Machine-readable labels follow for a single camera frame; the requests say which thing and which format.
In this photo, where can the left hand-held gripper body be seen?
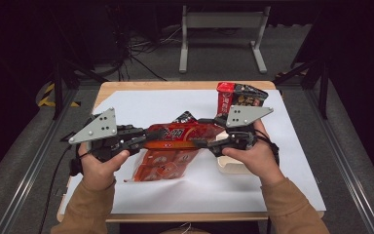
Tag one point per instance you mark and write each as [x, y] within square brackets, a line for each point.
[102, 126]

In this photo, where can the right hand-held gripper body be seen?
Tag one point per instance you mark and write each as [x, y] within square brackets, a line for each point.
[243, 115]

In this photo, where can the large red black sauce packet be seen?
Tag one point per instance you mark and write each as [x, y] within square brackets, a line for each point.
[240, 94]

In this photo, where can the orange snack packet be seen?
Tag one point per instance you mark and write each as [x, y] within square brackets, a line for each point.
[175, 136]

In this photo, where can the person's left hand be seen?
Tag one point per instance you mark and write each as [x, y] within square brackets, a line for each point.
[99, 174]

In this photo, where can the person's right hand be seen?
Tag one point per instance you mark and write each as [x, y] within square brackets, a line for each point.
[259, 162]

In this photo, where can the small red black sauce packet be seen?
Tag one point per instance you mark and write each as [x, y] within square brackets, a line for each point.
[185, 117]

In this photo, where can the white paper sheet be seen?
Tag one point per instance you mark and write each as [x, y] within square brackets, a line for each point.
[175, 100]

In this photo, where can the wooden table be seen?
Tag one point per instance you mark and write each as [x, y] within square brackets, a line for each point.
[175, 85]

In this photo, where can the black metal stand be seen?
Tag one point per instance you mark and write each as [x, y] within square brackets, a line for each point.
[57, 87]
[323, 84]

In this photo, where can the white metal stand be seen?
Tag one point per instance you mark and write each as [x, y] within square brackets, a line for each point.
[224, 20]

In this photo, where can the aluminium rail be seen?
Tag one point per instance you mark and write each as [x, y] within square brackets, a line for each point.
[29, 177]
[347, 175]

